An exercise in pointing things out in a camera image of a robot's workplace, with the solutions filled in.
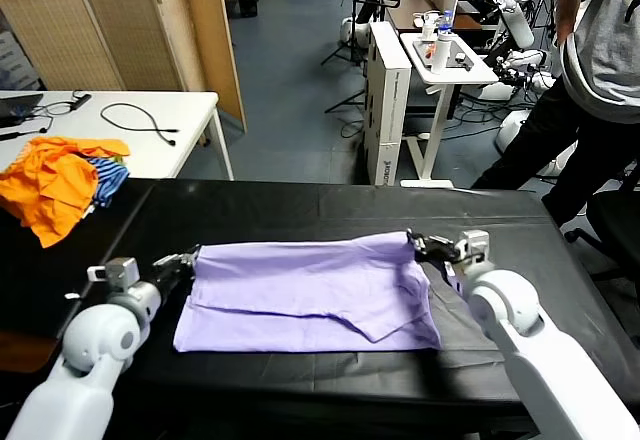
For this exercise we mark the black tripod stand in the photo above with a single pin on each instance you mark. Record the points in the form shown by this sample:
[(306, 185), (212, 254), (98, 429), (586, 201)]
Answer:
[(355, 35)]

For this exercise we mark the lavender t-shirt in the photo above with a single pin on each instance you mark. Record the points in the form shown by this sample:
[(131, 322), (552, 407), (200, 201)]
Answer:
[(300, 290)]

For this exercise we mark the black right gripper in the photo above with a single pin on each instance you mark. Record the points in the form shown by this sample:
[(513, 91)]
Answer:
[(447, 255)]

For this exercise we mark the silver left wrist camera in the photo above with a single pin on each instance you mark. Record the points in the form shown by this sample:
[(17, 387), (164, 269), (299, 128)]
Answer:
[(120, 272)]

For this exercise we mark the black table cover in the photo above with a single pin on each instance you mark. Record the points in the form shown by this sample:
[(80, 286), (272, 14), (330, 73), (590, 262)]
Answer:
[(350, 200)]

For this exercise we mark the black laptop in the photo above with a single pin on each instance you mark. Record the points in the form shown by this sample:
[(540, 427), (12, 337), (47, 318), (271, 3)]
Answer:
[(17, 107)]

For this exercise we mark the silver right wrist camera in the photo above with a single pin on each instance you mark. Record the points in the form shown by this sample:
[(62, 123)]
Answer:
[(475, 245)]

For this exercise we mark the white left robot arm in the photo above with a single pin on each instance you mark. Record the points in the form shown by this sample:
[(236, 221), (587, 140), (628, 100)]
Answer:
[(100, 340)]

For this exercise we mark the person in grey shirt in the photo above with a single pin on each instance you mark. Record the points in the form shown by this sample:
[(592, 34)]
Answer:
[(600, 50)]

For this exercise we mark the grey tray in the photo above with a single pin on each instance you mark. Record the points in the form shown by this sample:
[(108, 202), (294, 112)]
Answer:
[(420, 57)]

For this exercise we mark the tall white cardboard box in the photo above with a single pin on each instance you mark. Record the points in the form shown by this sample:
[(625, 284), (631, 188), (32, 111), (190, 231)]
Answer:
[(387, 110)]

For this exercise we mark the black bin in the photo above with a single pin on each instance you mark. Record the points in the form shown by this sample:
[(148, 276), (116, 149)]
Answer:
[(247, 2)]

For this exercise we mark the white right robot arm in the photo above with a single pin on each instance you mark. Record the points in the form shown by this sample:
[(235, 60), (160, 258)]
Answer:
[(505, 300)]

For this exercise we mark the blue striped garment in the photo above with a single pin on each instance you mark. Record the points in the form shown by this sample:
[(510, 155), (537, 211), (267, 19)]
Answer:
[(111, 180)]

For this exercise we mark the white tumbler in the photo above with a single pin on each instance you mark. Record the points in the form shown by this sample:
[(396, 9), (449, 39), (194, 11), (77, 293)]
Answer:
[(439, 57)]

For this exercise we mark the orange garment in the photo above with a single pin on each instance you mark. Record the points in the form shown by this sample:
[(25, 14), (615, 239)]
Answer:
[(45, 185)]

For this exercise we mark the wooden folding screen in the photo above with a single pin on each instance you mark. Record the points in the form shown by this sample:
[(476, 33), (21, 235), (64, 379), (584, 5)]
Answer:
[(125, 20)]

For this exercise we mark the small white wheeled base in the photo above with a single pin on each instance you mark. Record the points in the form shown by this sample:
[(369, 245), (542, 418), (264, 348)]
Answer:
[(350, 30)]

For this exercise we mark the white humanoid robot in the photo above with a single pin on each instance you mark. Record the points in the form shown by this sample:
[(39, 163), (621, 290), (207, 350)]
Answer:
[(517, 25)]

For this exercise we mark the black side table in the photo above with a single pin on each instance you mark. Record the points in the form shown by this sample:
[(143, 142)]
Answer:
[(30, 285)]

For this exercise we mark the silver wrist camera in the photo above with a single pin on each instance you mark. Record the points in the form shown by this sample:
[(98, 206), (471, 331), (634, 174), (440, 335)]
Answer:
[(120, 272), (475, 245)]

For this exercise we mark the black office chair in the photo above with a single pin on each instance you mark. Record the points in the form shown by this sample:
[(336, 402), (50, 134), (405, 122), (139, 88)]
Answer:
[(615, 220)]

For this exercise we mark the small white standing desk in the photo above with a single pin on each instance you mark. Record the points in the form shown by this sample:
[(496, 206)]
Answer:
[(435, 125)]

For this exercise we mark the clear water bottle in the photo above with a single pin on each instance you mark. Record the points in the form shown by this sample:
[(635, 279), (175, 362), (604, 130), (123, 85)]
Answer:
[(446, 22)]

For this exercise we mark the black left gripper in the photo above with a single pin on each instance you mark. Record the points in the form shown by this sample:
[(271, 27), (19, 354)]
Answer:
[(167, 277)]

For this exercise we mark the brown desk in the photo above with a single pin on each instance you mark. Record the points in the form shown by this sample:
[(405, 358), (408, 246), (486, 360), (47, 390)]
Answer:
[(410, 10)]

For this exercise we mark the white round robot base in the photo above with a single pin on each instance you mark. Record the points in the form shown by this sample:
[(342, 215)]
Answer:
[(510, 127)]

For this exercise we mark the white table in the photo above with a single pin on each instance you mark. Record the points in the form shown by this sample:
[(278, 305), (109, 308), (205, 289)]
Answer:
[(165, 110)]

